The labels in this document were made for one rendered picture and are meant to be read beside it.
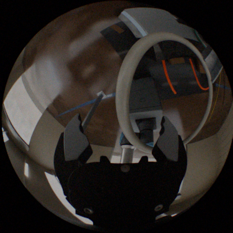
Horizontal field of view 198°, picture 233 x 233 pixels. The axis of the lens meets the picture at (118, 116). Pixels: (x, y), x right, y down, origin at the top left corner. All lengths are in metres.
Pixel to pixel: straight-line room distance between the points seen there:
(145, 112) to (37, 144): 6.16
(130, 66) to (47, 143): 6.16
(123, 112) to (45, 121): 5.99
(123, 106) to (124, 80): 0.06
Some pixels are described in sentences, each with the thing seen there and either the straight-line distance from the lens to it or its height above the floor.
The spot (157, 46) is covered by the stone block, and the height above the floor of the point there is 0.74.
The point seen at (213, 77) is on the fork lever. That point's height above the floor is 1.11.
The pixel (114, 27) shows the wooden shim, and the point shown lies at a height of 0.03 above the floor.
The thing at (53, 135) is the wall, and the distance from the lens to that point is 6.19.
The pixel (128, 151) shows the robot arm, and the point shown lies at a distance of 0.68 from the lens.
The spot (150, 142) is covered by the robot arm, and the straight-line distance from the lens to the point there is 0.73.
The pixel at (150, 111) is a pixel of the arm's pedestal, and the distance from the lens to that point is 0.75.
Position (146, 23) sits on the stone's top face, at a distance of 0.60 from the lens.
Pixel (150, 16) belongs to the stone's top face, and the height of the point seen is 0.82.
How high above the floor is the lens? 1.36
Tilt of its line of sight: 37 degrees down
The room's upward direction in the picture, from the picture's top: 164 degrees counter-clockwise
